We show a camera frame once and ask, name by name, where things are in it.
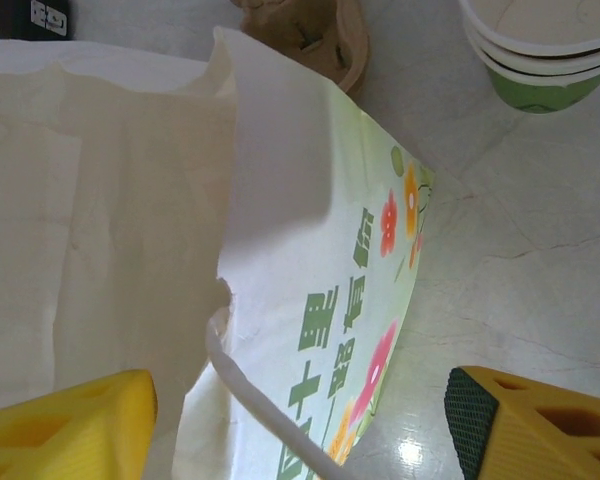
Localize black case silver latches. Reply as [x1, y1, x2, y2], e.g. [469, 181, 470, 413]
[0, 0, 72, 41]

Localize brown pulp cup carrier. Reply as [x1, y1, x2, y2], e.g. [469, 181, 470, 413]
[228, 0, 372, 96]

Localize white printed paper bag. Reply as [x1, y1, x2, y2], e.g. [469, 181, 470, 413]
[0, 24, 437, 480]

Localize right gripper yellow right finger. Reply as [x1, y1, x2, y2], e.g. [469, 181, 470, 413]
[443, 365, 600, 480]

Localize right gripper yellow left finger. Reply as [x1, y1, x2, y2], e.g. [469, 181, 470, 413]
[0, 368, 157, 480]

